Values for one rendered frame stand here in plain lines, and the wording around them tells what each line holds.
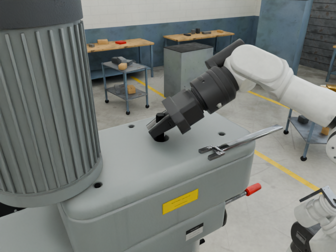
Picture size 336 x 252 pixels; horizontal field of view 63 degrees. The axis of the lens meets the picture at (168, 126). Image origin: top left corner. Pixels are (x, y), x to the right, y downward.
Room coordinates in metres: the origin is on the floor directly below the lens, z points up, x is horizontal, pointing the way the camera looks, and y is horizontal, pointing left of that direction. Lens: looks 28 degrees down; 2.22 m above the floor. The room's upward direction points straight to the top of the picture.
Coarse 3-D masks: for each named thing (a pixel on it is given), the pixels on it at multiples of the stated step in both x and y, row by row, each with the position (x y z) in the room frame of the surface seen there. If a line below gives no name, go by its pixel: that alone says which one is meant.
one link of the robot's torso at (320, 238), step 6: (318, 234) 0.60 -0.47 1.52; (324, 234) 0.58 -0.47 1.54; (330, 234) 0.54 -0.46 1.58; (312, 240) 0.59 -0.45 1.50; (318, 240) 0.57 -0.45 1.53; (324, 240) 0.55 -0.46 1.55; (330, 240) 0.54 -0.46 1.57; (312, 246) 0.58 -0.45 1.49; (318, 246) 0.56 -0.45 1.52; (324, 246) 0.54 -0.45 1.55; (330, 246) 0.52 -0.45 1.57
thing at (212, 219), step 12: (204, 216) 0.49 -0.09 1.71; (216, 216) 0.51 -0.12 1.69; (168, 228) 0.44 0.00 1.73; (180, 228) 0.45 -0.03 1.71; (192, 228) 0.47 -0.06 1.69; (204, 228) 0.49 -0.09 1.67; (216, 228) 0.51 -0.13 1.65; (144, 240) 0.41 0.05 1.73; (156, 240) 0.42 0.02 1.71; (168, 240) 0.43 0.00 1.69; (180, 240) 0.45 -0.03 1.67; (192, 240) 0.47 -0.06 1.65
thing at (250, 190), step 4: (252, 184) 0.61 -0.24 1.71; (256, 184) 0.61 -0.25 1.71; (248, 188) 0.59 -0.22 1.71; (252, 188) 0.59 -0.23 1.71; (256, 188) 0.60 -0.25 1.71; (260, 188) 0.61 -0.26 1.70; (244, 192) 0.58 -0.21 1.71; (248, 192) 0.58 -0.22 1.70; (252, 192) 0.59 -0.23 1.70; (236, 196) 0.57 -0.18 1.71; (240, 196) 0.57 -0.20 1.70; (228, 200) 0.55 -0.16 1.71; (232, 200) 0.56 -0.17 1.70
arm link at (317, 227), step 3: (312, 225) 0.69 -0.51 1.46; (315, 225) 0.69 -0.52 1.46; (318, 225) 0.69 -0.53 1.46; (312, 228) 0.68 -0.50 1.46; (315, 228) 0.68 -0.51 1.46; (318, 228) 0.68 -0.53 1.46; (291, 243) 0.71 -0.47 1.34; (291, 246) 0.70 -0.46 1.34; (294, 246) 0.69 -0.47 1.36; (291, 249) 0.69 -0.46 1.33; (294, 249) 0.68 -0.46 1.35; (297, 249) 0.67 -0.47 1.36
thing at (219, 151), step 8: (264, 128) 0.60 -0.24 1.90; (272, 128) 0.59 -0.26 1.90; (280, 128) 0.60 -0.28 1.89; (248, 136) 0.56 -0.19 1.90; (256, 136) 0.56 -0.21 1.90; (224, 144) 0.52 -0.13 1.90; (232, 144) 0.52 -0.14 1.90; (240, 144) 0.53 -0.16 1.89; (200, 152) 0.49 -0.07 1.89; (216, 152) 0.49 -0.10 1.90; (224, 152) 0.49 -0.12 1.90
